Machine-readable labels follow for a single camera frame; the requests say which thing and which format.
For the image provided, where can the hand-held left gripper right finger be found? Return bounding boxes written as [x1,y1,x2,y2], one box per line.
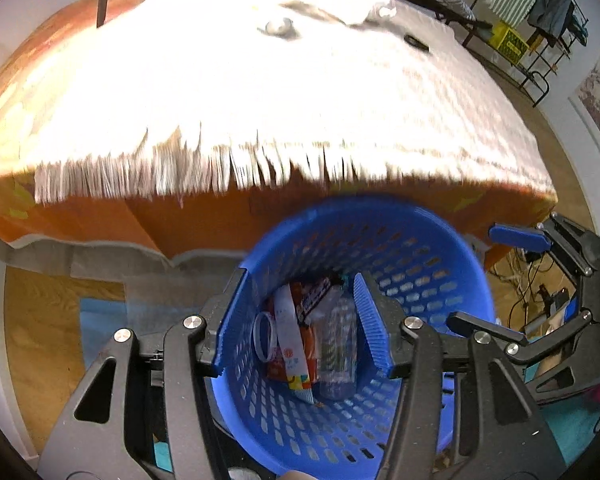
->
[353,272,568,480]

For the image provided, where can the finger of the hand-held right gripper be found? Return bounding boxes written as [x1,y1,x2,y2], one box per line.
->
[489,215,600,276]
[447,310,594,364]

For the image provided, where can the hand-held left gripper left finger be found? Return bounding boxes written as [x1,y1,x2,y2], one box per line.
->
[37,268,249,480]

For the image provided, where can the white tape ring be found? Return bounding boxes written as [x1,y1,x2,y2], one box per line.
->
[252,311,277,363]

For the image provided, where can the clear plastic bottle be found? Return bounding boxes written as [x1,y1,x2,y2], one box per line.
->
[312,285,359,402]

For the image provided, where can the small squeezed tube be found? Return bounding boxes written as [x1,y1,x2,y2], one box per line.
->
[272,285,317,406]

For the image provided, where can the red paper carton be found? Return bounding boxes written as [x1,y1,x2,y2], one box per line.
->
[266,277,347,387]

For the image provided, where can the blue plastic basket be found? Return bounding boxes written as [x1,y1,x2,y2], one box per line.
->
[207,195,497,479]

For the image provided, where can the teal floor mat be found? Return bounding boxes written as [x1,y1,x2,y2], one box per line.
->
[544,394,600,472]

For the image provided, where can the black drying rack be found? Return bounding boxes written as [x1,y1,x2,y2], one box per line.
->
[485,0,592,92]

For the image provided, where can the yellow plastic crate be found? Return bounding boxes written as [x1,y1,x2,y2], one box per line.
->
[490,20,531,64]

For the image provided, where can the black folding chair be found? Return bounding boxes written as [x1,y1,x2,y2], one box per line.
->
[372,0,552,107]

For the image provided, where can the beige plaid fringed cloth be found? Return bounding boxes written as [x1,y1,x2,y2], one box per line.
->
[32,0,556,206]

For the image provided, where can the dark hanging clothes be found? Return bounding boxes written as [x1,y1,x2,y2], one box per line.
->
[527,0,589,47]

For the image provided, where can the striped garment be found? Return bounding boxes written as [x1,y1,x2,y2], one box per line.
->
[430,0,474,19]

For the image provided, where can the small grey crumpled wrapper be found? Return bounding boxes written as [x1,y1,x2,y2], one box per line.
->
[257,16,299,39]

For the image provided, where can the white floor cable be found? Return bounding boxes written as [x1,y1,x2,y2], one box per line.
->
[490,260,532,287]

